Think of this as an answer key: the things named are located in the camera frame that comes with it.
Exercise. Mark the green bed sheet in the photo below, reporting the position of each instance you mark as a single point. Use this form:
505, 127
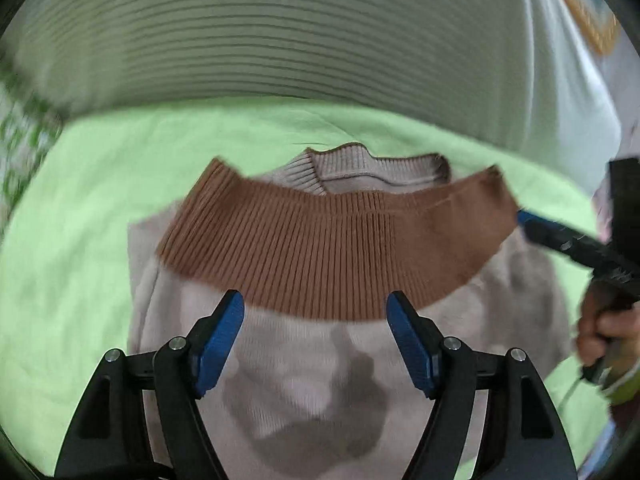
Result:
65, 294

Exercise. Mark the right hand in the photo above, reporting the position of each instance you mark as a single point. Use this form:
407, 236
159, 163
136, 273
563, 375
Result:
597, 322

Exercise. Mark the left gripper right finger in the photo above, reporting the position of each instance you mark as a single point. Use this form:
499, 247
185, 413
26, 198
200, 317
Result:
522, 435

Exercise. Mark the beige brown knit sweater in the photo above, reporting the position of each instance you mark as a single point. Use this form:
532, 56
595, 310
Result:
315, 387

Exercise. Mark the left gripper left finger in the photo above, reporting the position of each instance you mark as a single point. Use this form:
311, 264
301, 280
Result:
108, 437

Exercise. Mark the red sleeve forearm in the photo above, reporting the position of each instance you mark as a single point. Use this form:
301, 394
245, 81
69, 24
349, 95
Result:
623, 396

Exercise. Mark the white striped headboard cushion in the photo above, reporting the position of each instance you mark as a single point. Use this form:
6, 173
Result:
513, 73

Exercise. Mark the green white patterned pillow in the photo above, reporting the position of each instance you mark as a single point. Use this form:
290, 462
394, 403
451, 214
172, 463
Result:
30, 127

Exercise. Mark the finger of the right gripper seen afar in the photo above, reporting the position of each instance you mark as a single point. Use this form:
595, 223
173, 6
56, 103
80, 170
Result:
577, 246

